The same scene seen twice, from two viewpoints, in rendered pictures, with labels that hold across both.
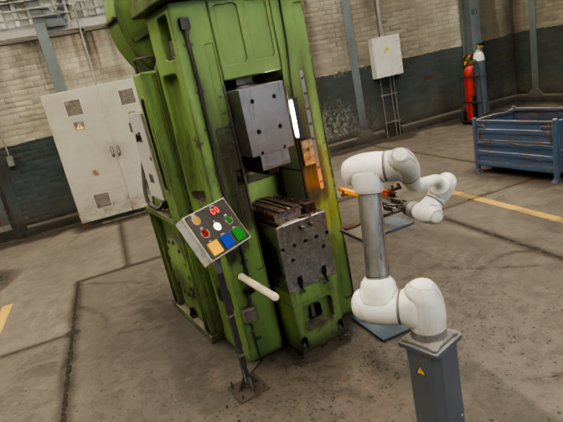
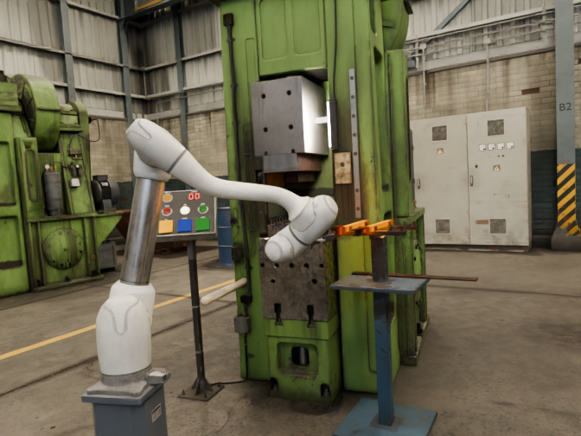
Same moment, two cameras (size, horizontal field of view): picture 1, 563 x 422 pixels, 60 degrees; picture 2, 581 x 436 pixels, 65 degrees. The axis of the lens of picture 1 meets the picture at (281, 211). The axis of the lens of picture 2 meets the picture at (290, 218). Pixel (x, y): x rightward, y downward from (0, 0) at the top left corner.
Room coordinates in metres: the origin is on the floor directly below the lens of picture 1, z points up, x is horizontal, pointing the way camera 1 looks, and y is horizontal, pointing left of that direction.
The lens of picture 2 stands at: (1.38, -1.96, 1.21)
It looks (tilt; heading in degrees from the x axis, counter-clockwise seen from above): 4 degrees down; 50
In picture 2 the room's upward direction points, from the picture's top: 3 degrees counter-clockwise
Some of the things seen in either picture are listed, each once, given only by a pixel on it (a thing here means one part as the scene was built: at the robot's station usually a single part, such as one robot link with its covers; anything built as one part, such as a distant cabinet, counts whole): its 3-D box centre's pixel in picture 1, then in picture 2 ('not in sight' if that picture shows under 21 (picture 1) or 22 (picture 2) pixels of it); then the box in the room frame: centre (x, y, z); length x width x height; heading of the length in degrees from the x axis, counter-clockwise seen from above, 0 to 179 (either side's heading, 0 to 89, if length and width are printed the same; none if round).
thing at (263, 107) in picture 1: (257, 117); (298, 120); (3.17, 0.03, 1.56); 0.42 x 0.39 x 0.40; 28
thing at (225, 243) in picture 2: not in sight; (235, 234); (5.37, 4.10, 0.44); 0.59 x 0.59 x 0.88
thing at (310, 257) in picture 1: (285, 243); (309, 269); (3.19, 0.02, 0.69); 0.56 x 0.38 x 0.45; 28
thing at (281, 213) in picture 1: (271, 209); (297, 225); (3.16, 0.06, 0.96); 0.42 x 0.20 x 0.09; 28
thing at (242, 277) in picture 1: (258, 286); (225, 291); (2.73, 0.23, 0.62); 0.44 x 0.05 x 0.05; 28
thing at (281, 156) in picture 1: (260, 156); (294, 163); (3.16, 0.06, 1.32); 0.42 x 0.20 x 0.10; 28
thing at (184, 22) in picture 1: (220, 166); (238, 161); (2.93, 0.30, 1.35); 0.08 x 0.05 x 1.70; 118
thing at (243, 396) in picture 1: (247, 382); (201, 384); (2.64, 0.43, 0.05); 0.22 x 0.22 x 0.09; 28
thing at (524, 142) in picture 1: (533, 140); not in sight; (5.82, -3.19, 0.36); 1.20 x 0.80 x 0.72; 23
